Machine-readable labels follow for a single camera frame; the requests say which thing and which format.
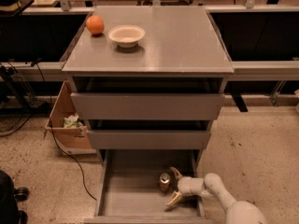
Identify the black wheeled chair base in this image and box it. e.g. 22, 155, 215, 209
0, 171, 29, 224

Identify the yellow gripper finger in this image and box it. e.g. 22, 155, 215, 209
166, 191, 183, 206
170, 166, 183, 180

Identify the orange soda can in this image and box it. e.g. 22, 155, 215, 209
158, 173, 171, 192

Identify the grey top drawer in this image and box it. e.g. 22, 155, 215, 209
71, 92, 224, 120

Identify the white paper bowl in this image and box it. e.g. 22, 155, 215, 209
108, 25, 145, 48

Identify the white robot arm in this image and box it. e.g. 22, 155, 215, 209
166, 167, 268, 224

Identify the grey open bottom drawer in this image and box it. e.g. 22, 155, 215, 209
83, 150, 213, 224

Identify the grey drawer cabinet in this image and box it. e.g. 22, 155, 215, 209
61, 5, 235, 161

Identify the crumpled paper in box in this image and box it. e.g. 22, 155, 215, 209
64, 115, 82, 128

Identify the cardboard box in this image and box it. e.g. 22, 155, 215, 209
46, 81, 94, 155

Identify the black floor cable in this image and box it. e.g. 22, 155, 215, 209
48, 119, 98, 202

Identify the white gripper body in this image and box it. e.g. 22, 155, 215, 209
178, 176, 206, 196

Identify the orange fruit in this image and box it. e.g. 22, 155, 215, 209
86, 15, 105, 35

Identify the grey middle drawer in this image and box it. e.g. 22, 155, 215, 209
87, 130, 211, 149

